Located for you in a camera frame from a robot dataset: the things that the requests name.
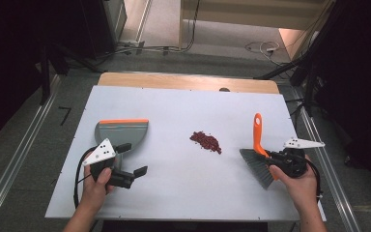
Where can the aluminium floor rail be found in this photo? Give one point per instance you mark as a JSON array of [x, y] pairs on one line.
[[19, 148], [331, 174]]

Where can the person's right hand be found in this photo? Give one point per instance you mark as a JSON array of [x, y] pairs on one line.
[[298, 188]]

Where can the black metal stand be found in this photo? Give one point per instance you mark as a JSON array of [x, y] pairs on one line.
[[45, 77], [309, 93]]

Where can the black curtain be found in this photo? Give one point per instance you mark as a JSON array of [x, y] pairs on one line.
[[357, 80], [6, 64]]

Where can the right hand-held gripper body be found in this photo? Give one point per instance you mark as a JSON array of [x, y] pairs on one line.
[[291, 162]]

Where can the pile of red beans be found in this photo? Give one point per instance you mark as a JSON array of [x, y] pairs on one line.
[[206, 141]]

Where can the person's left hand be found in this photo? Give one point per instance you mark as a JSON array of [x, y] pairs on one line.
[[95, 193]]

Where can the grey dustpan with orange edge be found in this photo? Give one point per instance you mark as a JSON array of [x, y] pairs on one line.
[[122, 130]]

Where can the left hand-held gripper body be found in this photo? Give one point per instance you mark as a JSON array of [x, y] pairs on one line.
[[101, 153]]

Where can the dark cabinet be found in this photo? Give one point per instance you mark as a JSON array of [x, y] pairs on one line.
[[99, 25]]

